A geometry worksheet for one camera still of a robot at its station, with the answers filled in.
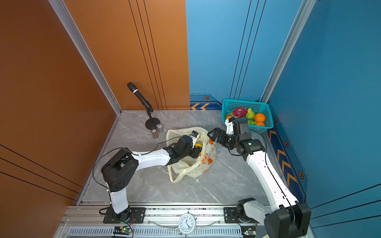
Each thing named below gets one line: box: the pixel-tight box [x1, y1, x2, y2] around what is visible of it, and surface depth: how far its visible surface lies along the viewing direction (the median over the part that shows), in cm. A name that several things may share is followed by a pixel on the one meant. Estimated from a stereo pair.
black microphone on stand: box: [127, 81, 161, 130], surface depth 98 cm
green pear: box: [246, 107, 255, 120], surface depth 114 cm
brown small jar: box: [151, 128, 159, 140], surface depth 102 cm
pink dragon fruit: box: [225, 107, 248, 119], surface depth 114 cm
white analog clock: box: [178, 210, 197, 235], surface depth 70 cm
